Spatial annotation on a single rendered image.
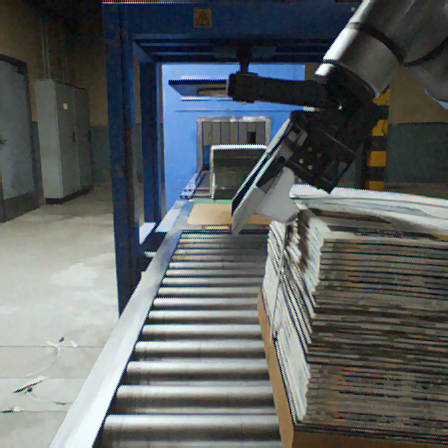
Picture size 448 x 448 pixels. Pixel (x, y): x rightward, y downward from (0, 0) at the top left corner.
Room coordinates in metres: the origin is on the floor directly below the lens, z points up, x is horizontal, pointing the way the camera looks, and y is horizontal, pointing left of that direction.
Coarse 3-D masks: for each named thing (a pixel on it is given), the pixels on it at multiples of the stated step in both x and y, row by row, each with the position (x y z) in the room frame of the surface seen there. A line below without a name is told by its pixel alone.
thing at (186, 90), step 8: (168, 80) 1.60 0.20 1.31; (176, 80) 1.60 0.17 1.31; (184, 80) 1.60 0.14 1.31; (192, 80) 1.60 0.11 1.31; (200, 80) 1.60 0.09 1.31; (208, 80) 1.60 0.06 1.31; (216, 80) 1.60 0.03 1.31; (224, 80) 1.60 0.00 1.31; (304, 80) 1.60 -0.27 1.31; (312, 80) 1.60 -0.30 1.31; (176, 88) 1.74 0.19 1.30; (184, 88) 1.74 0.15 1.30; (192, 88) 1.74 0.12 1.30; (200, 88) 1.74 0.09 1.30; (208, 88) 1.74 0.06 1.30; (216, 88) 1.72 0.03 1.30; (224, 88) 1.70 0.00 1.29; (184, 96) 2.14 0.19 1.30; (192, 96) 2.14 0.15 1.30; (200, 96) 2.14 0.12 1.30; (208, 96) 1.98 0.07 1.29; (216, 96) 1.98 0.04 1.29; (224, 96) 1.98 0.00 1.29
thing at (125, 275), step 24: (120, 24) 1.54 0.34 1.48; (120, 48) 1.54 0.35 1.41; (120, 72) 1.54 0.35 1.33; (120, 96) 1.54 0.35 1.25; (120, 120) 1.53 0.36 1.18; (120, 144) 1.53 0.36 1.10; (120, 168) 1.53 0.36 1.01; (120, 192) 1.53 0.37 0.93; (120, 216) 1.53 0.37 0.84; (120, 240) 1.53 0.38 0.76; (120, 264) 1.53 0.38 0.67; (120, 288) 1.53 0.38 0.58; (120, 312) 1.53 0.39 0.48
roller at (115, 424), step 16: (112, 416) 0.47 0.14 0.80; (128, 416) 0.47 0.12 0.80; (144, 416) 0.47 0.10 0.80; (160, 416) 0.47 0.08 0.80; (176, 416) 0.47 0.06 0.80; (192, 416) 0.47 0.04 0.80; (208, 416) 0.47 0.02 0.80; (224, 416) 0.47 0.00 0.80; (240, 416) 0.47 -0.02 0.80; (256, 416) 0.47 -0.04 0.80; (272, 416) 0.47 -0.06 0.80; (112, 432) 0.45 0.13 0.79; (128, 432) 0.45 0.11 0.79; (144, 432) 0.45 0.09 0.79; (160, 432) 0.45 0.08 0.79; (176, 432) 0.45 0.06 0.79; (192, 432) 0.45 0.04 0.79; (208, 432) 0.45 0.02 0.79; (224, 432) 0.45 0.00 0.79; (240, 432) 0.45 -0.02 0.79; (256, 432) 0.45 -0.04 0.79; (272, 432) 0.45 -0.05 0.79
